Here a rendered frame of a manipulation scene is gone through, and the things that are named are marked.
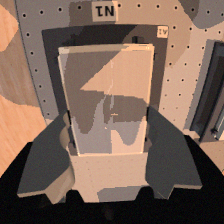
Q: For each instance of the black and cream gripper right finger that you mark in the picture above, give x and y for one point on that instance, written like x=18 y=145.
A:
x=178 y=169

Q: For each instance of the beige flat base plate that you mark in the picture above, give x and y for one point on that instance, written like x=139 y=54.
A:
x=194 y=26

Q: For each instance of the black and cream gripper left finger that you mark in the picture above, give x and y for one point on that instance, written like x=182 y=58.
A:
x=40 y=175

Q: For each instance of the beige label with black n1 text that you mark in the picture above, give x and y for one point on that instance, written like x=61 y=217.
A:
x=104 y=11

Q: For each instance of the tan well plate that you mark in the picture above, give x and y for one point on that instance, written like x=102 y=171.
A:
x=108 y=47

